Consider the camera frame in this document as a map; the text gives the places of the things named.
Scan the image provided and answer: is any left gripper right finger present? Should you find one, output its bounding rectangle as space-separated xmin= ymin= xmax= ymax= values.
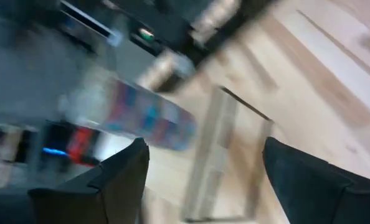
xmin=262 ymin=136 xmax=370 ymax=224

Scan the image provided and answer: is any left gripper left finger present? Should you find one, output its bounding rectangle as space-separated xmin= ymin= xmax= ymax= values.
xmin=27 ymin=138 xmax=151 ymax=224

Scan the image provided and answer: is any gold lid blue-red label can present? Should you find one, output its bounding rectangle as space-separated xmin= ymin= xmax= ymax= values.
xmin=140 ymin=96 xmax=170 ymax=149
xmin=115 ymin=90 xmax=146 ymax=142
xmin=163 ymin=102 xmax=199 ymax=152
xmin=59 ymin=77 xmax=98 ymax=131

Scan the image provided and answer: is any red and black equipment case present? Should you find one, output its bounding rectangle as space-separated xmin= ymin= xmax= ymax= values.
xmin=65 ymin=126 xmax=100 ymax=166

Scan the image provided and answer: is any wooden shelf black metal frame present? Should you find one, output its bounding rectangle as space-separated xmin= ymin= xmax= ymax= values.
xmin=181 ymin=85 xmax=275 ymax=223

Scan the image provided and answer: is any black aluminium table frame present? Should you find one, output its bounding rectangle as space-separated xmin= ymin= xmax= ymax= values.
xmin=153 ymin=0 xmax=279 ymax=93

